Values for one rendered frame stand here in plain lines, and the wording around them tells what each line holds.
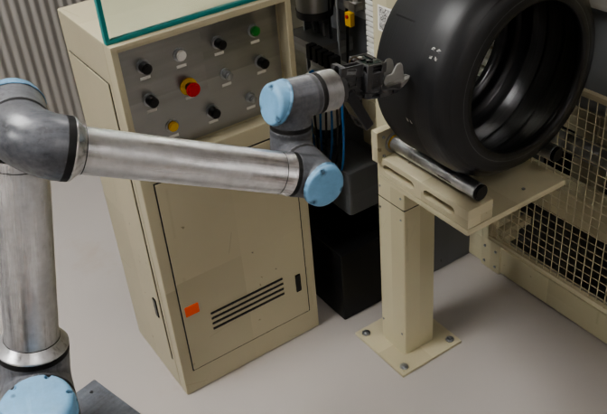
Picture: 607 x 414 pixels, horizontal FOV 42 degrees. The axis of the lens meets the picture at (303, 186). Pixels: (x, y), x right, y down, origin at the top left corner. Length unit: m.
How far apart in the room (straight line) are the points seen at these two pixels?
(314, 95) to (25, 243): 0.64
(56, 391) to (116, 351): 1.39
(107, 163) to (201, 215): 1.04
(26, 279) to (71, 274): 1.83
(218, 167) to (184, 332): 1.23
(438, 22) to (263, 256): 1.12
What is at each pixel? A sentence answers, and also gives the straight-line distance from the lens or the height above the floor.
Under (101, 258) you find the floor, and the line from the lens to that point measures 3.52.
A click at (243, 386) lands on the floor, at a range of 2.82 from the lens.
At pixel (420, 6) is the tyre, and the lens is 1.91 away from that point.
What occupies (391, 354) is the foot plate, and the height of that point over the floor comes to 0.01.
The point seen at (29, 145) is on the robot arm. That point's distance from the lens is 1.40.
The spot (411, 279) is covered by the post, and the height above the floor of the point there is 0.34.
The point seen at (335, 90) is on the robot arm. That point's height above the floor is 1.29.
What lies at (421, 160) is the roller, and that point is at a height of 0.91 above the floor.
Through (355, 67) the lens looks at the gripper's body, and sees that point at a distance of 1.75.
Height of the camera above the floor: 2.04
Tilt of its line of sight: 33 degrees down
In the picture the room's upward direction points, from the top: 5 degrees counter-clockwise
